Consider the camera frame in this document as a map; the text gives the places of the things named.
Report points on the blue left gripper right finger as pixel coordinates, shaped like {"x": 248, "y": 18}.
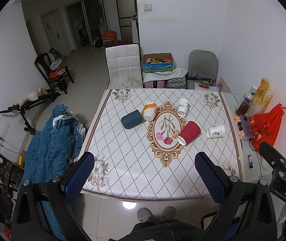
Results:
{"x": 210, "y": 174}

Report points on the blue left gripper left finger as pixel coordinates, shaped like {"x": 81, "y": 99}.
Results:
{"x": 76, "y": 176}

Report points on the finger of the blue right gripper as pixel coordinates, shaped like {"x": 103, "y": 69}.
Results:
{"x": 271, "y": 155}

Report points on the red ribbed paper cup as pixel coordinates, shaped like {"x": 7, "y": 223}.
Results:
{"x": 189, "y": 133}

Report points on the white paper cup black calligraphy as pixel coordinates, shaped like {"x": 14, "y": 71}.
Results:
{"x": 216, "y": 132}

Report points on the white paper cup green print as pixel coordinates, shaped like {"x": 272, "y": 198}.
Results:
{"x": 183, "y": 107}

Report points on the orange and white paper cup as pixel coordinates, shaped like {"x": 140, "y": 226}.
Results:
{"x": 149, "y": 111}

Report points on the dark teal cup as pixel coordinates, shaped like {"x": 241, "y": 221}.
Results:
{"x": 132, "y": 120}

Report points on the small dark lighter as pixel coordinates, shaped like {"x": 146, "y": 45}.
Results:
{"x": 250, "y": 161}

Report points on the orange plastic bag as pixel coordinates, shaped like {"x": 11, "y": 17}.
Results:
{"x": 266, "y": 126}

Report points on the grey smartphone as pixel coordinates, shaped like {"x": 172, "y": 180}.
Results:
{"x": 246, "y": 126}

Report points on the blue blanket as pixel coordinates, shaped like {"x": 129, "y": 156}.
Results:
{"x": 40, "y": 211}

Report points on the brown liquid plastic bottle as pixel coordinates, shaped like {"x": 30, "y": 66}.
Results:
{"x": 243, "y": 107}

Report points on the yellow snack bag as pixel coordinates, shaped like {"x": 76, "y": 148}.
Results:
{"x": 261, "y": 98}

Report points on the white diamond pattern tablecloth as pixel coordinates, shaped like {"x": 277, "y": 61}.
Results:
{"x": 147, "y": 162}

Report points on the dark wooden chair left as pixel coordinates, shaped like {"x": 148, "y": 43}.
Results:
{"x": 10, "y": 178}

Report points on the black tripod stand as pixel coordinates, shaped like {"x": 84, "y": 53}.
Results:
{"x": 31, "y": 100}

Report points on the black white patterned bag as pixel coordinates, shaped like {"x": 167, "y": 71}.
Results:
{"x": 176, "y": 83}

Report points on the pink storage box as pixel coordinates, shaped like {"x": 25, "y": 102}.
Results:
{"x": 155, "y": 84}

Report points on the white folded cloth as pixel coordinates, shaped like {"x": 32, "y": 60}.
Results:
{"x": 167, "y": 75}

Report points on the grey office chair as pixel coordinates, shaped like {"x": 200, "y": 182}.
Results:
{"x": 202, "y": 67}

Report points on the cardboard box with blue print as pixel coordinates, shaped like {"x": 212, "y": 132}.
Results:
{"x": 157, "y": 62}

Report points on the black wooden chair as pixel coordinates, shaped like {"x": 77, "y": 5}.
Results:
{"x": 54, "y": 72}

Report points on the white padded chair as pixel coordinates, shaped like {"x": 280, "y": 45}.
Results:
{"x": 124, "y": 66}

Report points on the white wall switch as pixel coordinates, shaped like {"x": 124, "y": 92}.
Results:
{"x": 148, "y": 7}

